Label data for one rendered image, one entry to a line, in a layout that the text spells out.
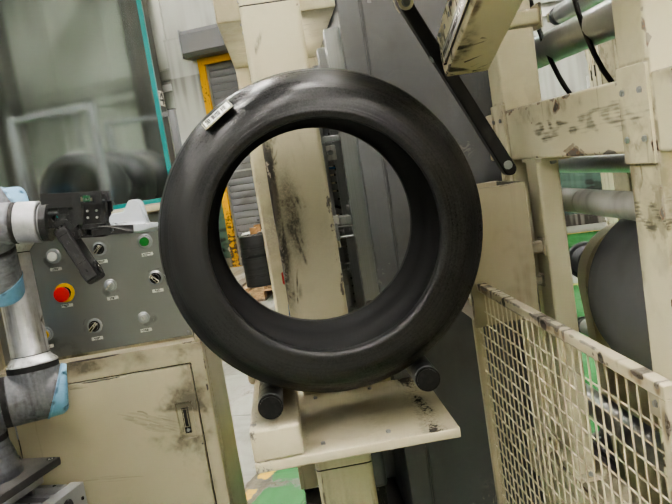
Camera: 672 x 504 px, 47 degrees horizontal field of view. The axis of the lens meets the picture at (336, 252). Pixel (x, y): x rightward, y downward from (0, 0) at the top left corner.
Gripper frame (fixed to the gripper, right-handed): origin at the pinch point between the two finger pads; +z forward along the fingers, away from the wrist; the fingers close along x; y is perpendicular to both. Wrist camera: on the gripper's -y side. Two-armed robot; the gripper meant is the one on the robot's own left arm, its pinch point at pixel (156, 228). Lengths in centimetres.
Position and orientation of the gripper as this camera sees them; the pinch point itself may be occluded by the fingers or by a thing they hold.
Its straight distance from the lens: 142.8
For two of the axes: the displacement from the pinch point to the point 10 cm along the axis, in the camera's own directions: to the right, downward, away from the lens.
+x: -0.7, -0.9, 9.9
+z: 10.0, -0.5, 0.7
